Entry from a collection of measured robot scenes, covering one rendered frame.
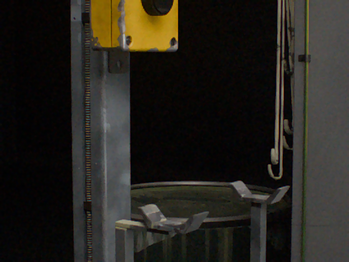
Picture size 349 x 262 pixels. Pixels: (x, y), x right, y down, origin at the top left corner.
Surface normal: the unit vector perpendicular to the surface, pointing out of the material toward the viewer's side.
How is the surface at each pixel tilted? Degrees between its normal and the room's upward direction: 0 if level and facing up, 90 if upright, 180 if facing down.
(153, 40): 90
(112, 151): 90
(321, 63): 90
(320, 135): 90
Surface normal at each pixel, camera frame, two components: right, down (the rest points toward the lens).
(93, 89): -0.57, 0.08
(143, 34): 0.82, 0.05
